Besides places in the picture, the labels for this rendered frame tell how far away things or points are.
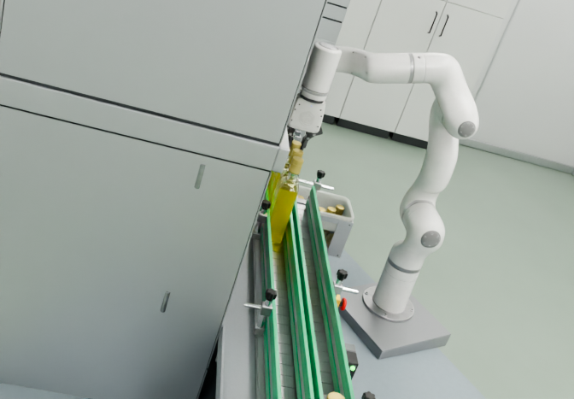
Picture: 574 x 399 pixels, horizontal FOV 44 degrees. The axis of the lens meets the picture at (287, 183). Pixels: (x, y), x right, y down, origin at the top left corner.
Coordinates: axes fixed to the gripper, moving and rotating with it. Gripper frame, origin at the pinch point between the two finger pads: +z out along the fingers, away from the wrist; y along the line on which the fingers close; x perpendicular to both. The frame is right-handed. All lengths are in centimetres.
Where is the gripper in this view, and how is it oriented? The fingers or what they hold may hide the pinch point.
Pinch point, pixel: (296, 142)
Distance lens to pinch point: 221.5
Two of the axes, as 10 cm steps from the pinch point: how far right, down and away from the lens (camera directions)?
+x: -0.6, -4.7, 8.8
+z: -2.9, 8.5, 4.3
